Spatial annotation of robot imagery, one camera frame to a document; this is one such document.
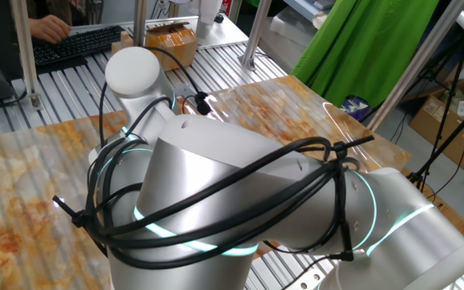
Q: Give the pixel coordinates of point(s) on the green cloth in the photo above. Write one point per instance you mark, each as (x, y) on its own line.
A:
(357, 52)

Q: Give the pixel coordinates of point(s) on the open cardboard box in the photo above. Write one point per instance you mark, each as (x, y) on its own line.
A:
(449, 133)

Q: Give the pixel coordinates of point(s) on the black computer keyboard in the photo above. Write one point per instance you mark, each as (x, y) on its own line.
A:
(55, 48)

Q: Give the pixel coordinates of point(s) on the taped cardboard box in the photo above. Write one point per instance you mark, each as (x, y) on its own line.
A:
(173, 44)

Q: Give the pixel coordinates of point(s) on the orange marble pattern mat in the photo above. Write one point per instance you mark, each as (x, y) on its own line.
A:
(22, 181)

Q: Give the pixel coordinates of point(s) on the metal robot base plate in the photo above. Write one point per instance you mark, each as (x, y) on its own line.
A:
(304, 280)

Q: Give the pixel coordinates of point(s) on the black tripod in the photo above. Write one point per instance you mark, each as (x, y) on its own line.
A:
(417, 176)

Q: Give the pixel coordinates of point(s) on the person's dark torso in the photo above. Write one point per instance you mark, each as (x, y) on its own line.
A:
(46, 6)

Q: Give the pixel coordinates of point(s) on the blue patterned bag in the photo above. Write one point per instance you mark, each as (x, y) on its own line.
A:
(355, 108)

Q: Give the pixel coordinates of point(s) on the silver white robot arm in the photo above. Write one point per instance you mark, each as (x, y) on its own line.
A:
(216, 173)

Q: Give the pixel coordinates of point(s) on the person's bare hand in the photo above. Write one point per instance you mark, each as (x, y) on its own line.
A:
(48, 29)

